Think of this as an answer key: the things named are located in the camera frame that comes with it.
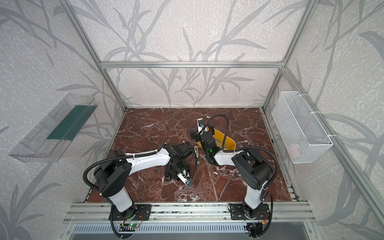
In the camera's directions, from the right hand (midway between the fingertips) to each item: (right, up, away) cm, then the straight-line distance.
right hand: (200, 120), depth 90 cm
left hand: (-7, -29, -4) cm, 30 cm away
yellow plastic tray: (+10, -10, -20) cm, 25 cm away
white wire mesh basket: (+43, -6, -28) cm, 51 cm away
